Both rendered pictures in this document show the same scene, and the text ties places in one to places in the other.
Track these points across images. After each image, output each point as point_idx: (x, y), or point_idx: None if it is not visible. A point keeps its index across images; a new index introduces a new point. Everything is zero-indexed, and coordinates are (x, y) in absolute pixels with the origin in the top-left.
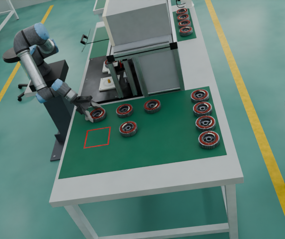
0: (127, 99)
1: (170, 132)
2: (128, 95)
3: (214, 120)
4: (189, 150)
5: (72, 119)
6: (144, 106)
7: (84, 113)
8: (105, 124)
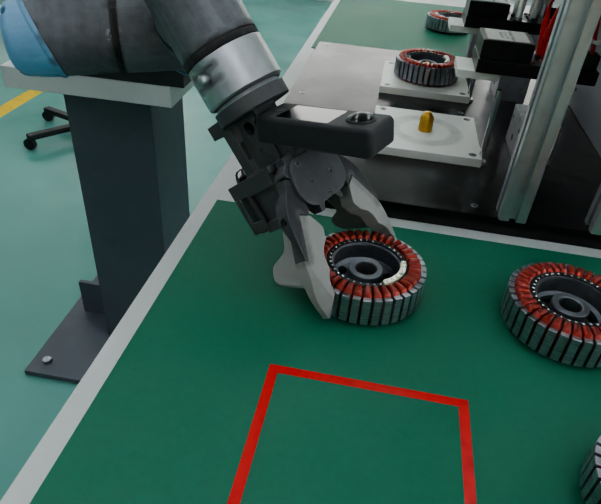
0: (542, 243)
1: None
2: (554, 222)
3: None
4: None
5: (184, 245)
6: None
7: (290, 231)
8: (423, 370)
